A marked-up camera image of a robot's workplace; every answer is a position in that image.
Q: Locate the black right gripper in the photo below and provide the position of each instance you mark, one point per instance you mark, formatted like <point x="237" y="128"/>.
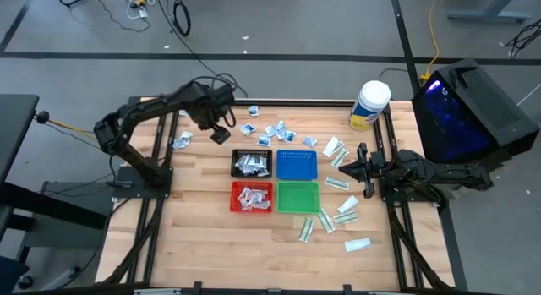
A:
<point x="377" y="166"/>

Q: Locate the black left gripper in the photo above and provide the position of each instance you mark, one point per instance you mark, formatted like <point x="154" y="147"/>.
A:
<point x="220" y="135"/>

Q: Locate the white antiseptic towelette packet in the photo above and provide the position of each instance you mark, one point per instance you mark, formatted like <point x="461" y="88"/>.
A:
<point x="244" y="195"/>
<point x="309" y="142"/>
<point x="270" y="131"/>
<point x="263" y="173"/>
<point x="258" y="193"/>
<point x="248" y="205"/>
<point x="261" y="163"/>
<point x="186" y="135"/>
<point x="184" y="113"/>
<point x="263" y="204"/>
<point x="249" y="171"/>
<point x="248" y="129"/>
<point x="179" y="143"/>
<point x="264" y="140"/>
<point x="281" y="135"/>
<point x="251" y="163"/>
<point x="253" y="110"/>
<point x="280" y="126"/>
<point x="241" y="162"/>
<point x="290" y="137"/>

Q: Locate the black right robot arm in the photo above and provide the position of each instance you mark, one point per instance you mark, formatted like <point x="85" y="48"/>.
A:
<point x="444" y="172"/>

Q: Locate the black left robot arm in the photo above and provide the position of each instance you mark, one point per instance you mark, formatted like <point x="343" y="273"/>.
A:
<point x="139" y="111"/>

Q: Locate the green-striped bandage wrapper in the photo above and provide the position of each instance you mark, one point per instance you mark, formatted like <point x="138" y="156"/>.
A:
<point x="337" y="184"/>
<point x="339" y="146"/>
<point x="307" y="230"/>
<point x="340" y="158"/>
<point x="345" y="218"/>
<point x="326" y="220"/>

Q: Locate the black plastic basket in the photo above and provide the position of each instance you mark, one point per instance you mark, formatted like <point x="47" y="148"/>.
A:
<point x="253" y="152"/>

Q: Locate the white bandage wrapper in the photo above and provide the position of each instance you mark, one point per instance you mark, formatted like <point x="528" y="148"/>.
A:
<point x="330" y="146"/>
<point x="347" y="204"/>
<point x="357" y="244"/>

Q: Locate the blue plastic basket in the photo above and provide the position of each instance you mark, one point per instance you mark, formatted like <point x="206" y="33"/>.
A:
<point x="296" y="165"/>

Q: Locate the green plastic basket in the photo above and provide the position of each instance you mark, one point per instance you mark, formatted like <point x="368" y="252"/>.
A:
<point x="298" y="198"/>

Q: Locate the red plastic basket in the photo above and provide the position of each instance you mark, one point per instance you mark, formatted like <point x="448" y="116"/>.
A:
<point x="236" y="206"/>

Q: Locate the white-lidded wipes canister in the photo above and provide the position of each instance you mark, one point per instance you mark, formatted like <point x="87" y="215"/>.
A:
<point x="372" y="98"/>

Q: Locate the black blue-lit computer tower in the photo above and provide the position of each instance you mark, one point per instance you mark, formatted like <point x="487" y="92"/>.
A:
<point x="486" y="105"/>

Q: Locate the silver aluminium bar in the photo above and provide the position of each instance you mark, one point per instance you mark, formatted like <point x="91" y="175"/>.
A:
<point x="156" y="292"/>

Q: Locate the dark grey desk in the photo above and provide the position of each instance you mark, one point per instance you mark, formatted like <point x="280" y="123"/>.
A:
<point x="17" y="130"/>

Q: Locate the grey desk leg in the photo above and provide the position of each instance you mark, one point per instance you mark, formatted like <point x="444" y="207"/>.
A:
<point x="490" y="9"/>

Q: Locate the dark chair base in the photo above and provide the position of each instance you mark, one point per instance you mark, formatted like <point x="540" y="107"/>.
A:
<point x="10" y="274"/>

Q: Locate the black frame clamp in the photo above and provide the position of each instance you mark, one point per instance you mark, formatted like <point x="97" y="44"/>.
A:
<point x="347" y="288"/>
<point x="197" y="286"/>

